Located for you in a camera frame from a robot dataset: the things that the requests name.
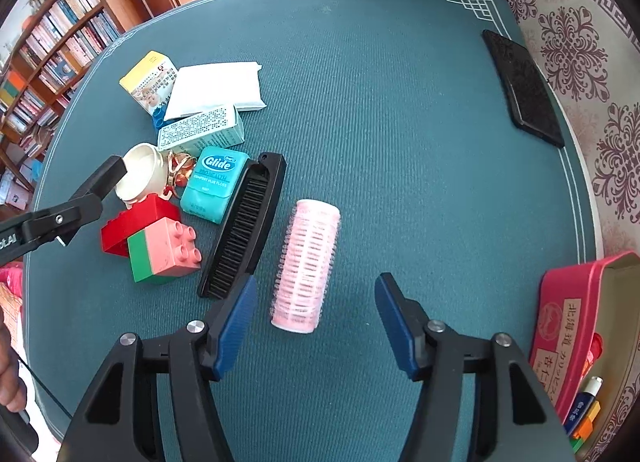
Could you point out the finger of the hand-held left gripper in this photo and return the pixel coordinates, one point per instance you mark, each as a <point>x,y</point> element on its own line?
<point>75,214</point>

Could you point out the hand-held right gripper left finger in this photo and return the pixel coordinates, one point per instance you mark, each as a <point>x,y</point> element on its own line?
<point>232,332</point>

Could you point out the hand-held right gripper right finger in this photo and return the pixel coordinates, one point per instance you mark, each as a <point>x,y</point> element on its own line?
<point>397,329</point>

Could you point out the red toy block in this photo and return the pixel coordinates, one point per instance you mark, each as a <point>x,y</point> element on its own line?
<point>145,212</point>

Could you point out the cream round cup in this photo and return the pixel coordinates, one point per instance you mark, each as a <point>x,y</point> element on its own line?
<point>142,172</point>

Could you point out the green toy block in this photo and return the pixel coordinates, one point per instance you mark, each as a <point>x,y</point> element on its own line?
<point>145,257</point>
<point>577,443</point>

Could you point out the pink toy block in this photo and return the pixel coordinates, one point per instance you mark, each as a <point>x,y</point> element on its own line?
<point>170,242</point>

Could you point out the pink hair roller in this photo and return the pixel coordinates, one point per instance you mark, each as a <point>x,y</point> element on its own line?
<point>305,262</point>

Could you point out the black folding comb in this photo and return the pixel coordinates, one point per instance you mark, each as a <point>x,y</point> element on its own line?
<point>245,227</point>

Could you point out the teal dental floss container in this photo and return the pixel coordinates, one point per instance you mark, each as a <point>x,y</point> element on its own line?
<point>212,182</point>

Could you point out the yellow medicine box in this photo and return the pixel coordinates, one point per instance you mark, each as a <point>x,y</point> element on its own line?
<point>147,84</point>

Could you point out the pink tin box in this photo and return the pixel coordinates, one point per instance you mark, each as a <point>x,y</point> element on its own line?
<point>560,332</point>

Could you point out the red printed tube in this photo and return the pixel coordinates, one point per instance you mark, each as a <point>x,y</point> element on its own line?
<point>596,346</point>

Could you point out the dark blue bottle white cap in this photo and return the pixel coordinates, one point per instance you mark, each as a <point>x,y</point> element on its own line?
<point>580,409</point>

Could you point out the yellow toy block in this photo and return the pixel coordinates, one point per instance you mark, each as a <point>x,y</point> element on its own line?
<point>590,419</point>

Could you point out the teal felt desktop mat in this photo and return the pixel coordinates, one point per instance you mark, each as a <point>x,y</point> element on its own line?
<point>400,167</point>

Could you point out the person's left hand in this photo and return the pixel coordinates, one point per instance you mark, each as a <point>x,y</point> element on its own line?
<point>9,372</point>

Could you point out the pink floral cloth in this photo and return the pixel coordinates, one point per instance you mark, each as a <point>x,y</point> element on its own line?
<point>10,287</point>

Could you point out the gold hair clip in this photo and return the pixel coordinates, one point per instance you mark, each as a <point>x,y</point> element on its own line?
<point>179,174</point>

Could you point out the blue toy block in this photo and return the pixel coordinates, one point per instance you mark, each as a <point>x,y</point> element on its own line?
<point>157,118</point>

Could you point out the teal white carton box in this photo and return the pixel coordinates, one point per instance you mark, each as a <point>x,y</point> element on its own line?
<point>200,132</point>

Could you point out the wooden bookshelf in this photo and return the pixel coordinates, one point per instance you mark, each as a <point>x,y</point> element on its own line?
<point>45,67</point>

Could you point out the white tissue packet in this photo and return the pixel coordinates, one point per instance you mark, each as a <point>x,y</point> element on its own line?
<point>215,87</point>

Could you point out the black textured pad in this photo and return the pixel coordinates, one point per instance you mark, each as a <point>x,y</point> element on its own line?
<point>525,87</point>

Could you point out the white purple patterned tablecloth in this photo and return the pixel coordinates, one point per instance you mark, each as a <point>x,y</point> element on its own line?
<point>575,32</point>

